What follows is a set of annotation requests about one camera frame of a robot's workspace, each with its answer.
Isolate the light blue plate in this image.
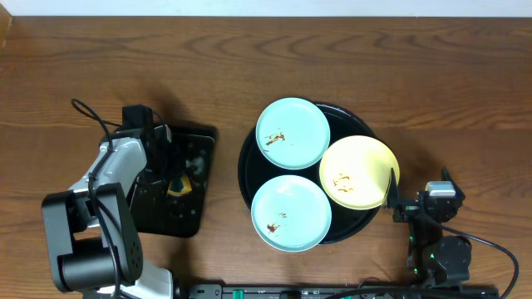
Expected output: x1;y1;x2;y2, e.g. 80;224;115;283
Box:
255;97;331;170
250;175;332;252

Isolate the black rectangular tray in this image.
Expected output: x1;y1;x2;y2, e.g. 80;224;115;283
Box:
128;125;217;238

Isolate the lower light blue plate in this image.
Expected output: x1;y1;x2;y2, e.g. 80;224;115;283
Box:
250;175;332;252

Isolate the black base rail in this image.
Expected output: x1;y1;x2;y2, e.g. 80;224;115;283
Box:
175;284;499;299

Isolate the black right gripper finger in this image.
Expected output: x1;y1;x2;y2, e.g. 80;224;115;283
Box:
441;167;462;194
382;168;400;208

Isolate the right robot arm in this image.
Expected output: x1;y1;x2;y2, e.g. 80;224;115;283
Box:
382;169;472;287

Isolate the yellow green sponge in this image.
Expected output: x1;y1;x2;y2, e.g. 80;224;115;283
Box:
167;174;192;197

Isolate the yellow plate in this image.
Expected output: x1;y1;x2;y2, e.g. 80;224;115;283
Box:
318;135;401;210

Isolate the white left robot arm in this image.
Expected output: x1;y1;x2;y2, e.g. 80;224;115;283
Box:
42;99;174;298

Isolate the upper light blue plate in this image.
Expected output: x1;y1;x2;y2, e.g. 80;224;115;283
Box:
255;97;331;170

